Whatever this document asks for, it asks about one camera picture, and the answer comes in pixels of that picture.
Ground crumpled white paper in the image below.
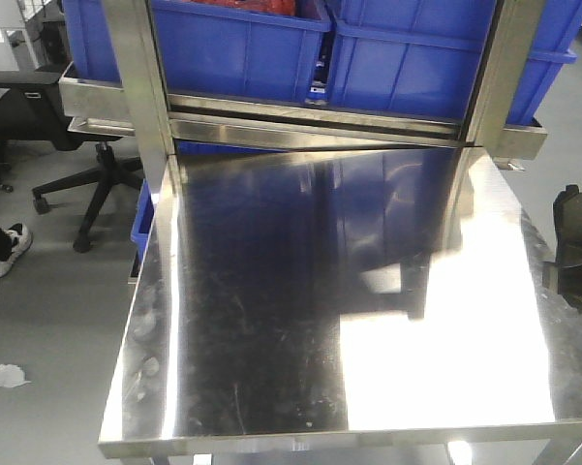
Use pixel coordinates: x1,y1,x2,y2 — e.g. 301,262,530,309
0,364,30,388

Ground large blue crate lower right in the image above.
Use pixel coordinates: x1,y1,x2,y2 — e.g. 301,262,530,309
326,18,578,125

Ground white sneaker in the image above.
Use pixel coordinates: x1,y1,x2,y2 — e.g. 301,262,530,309
0,223,33,278

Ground steel rack frame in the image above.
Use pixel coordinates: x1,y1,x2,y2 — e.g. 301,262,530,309
57,0,548,171

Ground blue crate left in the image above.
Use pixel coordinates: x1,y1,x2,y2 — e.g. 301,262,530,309
61,0,333,103

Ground black office chair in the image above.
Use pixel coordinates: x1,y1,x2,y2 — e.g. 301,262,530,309
0,65,143,253

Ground large blue crate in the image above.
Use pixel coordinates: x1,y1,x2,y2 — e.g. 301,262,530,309
326,18,578,125
327,0,582,52

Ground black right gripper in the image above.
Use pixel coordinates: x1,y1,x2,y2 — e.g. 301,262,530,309
542,258,582,313

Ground blue bin under table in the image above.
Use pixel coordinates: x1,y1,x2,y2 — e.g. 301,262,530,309
131,180,154,261

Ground large blue crate upper right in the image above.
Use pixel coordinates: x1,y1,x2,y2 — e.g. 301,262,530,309
327,0,582,52

